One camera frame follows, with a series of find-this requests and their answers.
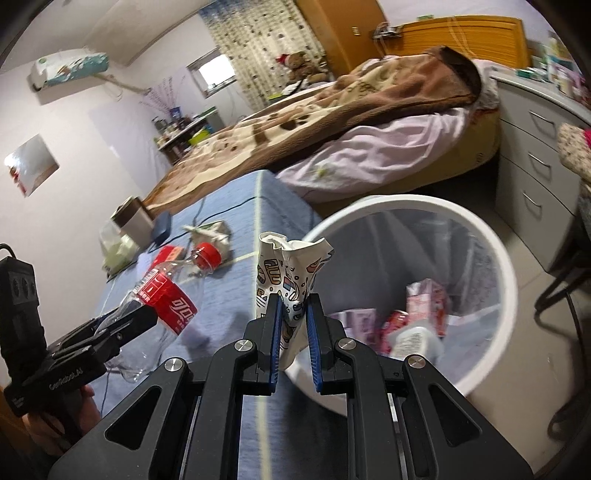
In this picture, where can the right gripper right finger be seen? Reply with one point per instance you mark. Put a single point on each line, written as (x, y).
(405, 419)

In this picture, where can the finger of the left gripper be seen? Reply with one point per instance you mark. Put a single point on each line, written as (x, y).
(121, 328)

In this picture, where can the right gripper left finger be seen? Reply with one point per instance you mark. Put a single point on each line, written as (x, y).
(183, 421)

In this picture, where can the clear plastic cola bottle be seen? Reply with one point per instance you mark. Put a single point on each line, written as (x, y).
(174, 289)

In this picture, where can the white blue yogurt cup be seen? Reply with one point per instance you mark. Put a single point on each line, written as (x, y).
(416, 339)

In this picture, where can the red cartoon drink can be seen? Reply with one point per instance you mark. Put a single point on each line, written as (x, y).
(389, 330)

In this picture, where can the pink milk carton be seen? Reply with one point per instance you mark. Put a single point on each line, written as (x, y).
(427, 301)

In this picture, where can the printed paper cup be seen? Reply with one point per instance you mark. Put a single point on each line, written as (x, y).
(288, 268)

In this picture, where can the white paper bag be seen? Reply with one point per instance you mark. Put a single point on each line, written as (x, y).
(216, 233)

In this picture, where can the white round trash bin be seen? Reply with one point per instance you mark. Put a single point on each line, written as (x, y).
(384, 243)

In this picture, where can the person's left hand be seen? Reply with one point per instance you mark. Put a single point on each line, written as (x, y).
(56, 432)

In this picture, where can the blue striped table cloth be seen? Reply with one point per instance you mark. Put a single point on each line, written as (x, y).
(250, 205)

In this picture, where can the tissue pack in plastic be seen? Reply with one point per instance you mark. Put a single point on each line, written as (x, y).
(117, 248)

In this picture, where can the red flat box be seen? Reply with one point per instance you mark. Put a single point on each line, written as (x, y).
(166, 254)

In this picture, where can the pink snack wrapper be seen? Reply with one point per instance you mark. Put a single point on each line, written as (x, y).
(360, 324)

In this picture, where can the dark blue small box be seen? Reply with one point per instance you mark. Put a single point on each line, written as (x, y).
(161, 228)

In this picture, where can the cluttered side shelf desk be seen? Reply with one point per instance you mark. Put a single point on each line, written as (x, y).
(178, 138)

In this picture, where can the grey drawer dresser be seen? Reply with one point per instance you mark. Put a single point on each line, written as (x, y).
(536, 195)

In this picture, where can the pink bed sheet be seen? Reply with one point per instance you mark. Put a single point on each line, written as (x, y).
(404, 154)

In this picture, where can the patterned window curtain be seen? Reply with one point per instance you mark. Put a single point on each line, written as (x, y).
(253, 34)

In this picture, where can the brown teddy bear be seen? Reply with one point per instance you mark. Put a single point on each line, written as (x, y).
(300, 68)

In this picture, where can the floral clothes pile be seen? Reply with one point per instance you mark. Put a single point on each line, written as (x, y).
(574, 150)

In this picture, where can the brown patterned blanket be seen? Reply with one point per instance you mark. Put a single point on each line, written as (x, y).
(432, 82)

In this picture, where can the orange wooden wardrobe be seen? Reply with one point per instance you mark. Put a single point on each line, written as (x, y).
(345, 28)

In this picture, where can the orange wooden headboard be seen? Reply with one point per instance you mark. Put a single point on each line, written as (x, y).
(499, 39)

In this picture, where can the wall poster picture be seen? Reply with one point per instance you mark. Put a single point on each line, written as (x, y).
(30, 165)

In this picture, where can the wall air conditioner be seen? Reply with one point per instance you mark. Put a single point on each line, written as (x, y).
(64, 66)

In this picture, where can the small wall window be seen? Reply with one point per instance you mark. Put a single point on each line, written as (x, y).
(212, 72)

